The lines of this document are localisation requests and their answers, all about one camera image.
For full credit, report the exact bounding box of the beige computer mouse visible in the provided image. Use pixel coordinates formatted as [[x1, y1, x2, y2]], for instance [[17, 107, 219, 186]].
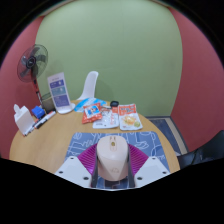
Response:
[[95, 134, 130, 181]]

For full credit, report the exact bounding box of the white marker with red cap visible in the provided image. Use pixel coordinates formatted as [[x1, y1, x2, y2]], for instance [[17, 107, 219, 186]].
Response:
[[24, 119, 42, 137]]

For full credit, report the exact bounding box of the grey-blue patterned mouse pad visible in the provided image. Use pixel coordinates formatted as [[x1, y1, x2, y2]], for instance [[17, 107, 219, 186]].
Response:
[[64, 131, 171, 191]]

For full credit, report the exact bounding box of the white marker with black cap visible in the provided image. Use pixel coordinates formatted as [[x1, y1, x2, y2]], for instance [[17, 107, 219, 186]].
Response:
[[35, 110, 57, 130]]

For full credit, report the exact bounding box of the black and red standing fan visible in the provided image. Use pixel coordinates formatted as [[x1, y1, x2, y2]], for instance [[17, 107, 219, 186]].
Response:
[[17, 43, 49, 105]]

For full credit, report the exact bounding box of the blue whiteboard eraser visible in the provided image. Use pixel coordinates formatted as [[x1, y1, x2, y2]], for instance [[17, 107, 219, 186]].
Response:
[[31, 105, 46, 119]]

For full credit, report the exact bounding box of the black mesh pen cup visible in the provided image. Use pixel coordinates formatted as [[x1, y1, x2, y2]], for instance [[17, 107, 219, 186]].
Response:
[[41, 92, 57, 114]]

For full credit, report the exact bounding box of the white and red snack packet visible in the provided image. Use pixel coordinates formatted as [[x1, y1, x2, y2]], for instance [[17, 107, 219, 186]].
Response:
[[92, 106, 120, 130]]

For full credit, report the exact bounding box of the white plastic chair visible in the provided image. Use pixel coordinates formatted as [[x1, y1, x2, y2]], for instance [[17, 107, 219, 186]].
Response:
[[76, 70, 100, 101]]

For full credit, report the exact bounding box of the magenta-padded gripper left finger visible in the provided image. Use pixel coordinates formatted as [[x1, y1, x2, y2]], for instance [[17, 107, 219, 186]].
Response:
[[54, 142, 100, 189]]

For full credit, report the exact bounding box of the white tissue box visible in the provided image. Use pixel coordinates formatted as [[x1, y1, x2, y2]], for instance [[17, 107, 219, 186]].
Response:
[[13, 103, 36, 136]]

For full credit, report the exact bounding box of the black office chair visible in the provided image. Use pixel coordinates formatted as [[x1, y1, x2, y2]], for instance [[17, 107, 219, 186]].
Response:
[[176, 129, 224, 170]]

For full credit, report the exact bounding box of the blue snack packet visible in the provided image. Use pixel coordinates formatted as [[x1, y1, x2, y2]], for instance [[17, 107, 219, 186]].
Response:
[[73, 97, 107, 113]]

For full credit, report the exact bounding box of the white blue-printed sign stand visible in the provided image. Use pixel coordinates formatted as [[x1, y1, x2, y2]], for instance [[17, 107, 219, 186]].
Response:
[[47, 71, 77, 115]]

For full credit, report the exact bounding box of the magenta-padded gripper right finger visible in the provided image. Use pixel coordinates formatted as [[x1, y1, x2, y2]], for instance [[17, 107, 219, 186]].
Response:
[[126, 143, 171, 188]]

